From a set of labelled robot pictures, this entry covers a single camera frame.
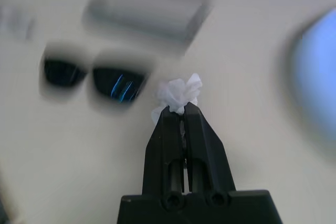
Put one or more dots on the white tissue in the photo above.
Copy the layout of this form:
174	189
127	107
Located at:
178	93

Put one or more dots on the blue plate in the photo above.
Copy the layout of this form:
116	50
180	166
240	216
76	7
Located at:
317	72

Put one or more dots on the black sunglasses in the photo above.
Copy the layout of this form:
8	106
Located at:
115	85

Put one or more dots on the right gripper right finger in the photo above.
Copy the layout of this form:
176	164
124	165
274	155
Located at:
207	155

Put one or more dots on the grey glasses case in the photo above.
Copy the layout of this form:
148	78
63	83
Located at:
147	11

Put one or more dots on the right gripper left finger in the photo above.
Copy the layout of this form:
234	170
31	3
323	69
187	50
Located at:
162	155

